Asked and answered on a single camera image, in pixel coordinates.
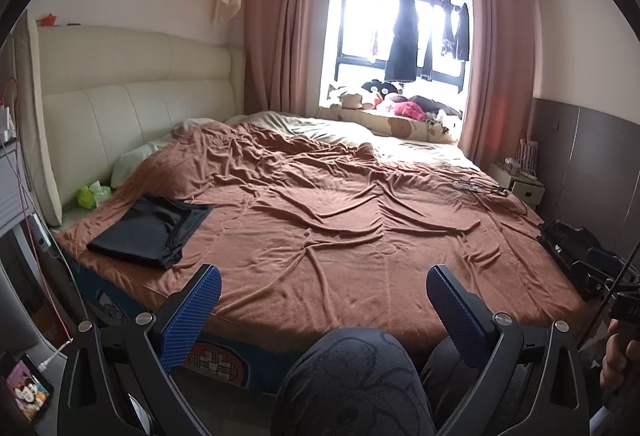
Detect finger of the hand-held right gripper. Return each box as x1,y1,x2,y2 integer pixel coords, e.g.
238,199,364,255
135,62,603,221
537,221,603,267

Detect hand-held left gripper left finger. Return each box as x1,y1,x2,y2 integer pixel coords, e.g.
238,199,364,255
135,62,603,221
56,263,223,436

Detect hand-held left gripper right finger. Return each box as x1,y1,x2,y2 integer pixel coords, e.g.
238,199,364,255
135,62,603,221
426,264,593,436

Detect dark grey tank top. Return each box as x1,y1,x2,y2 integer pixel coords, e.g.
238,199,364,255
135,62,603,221
86,196,213,271

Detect person's right hand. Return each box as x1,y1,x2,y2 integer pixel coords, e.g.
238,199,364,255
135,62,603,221
600,316,640,392

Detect white nightstand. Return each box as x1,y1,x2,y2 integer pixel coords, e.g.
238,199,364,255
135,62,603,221
492,161,546,209

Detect white slatted holder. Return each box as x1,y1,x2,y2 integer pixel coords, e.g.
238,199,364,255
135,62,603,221
517,138,540,177

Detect brown blanket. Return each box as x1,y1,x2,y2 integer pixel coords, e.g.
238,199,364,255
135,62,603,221
55,121,586,357

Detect green tissue packet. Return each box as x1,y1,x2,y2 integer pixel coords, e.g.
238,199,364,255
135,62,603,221
75,183,112,209

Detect white pillow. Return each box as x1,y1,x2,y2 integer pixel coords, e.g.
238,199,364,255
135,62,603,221
110,143,173,189

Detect tablet with cartoon screen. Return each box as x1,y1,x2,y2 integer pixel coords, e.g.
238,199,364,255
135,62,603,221
2,355,55,424

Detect pink curtain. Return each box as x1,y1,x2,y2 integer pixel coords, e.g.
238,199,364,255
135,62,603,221
243,0,338,119
460,0,536,167

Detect bear print long cushion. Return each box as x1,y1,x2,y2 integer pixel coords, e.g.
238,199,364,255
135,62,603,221
320,106,461,144

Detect pile of plush toys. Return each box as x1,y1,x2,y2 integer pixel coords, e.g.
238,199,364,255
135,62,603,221
327,80,463,121

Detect grey bedside cabinet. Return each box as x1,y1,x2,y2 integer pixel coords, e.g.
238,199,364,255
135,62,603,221
0,146,51,352

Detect dark hanging trousers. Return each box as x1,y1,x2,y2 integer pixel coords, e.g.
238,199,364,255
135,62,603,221
421,33,435,81

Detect beige duvet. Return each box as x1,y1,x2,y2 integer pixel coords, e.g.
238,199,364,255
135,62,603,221
225,111,483,171

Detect dark hanging shirt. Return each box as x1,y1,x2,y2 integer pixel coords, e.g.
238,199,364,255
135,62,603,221
440,0,471,61

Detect cream leaning cushion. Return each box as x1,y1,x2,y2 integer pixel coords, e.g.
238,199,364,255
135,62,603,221
12,13,63,229

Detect black hanging coat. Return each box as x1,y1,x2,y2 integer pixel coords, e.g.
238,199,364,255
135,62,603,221
384,0,420,84

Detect cream padded headboard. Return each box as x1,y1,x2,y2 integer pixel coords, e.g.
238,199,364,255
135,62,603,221
37,26,246,211

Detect window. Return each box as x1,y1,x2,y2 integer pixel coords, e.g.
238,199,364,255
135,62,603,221
330,0,473,109

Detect tangled cables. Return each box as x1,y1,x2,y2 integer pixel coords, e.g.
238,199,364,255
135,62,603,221
452,178,511,197

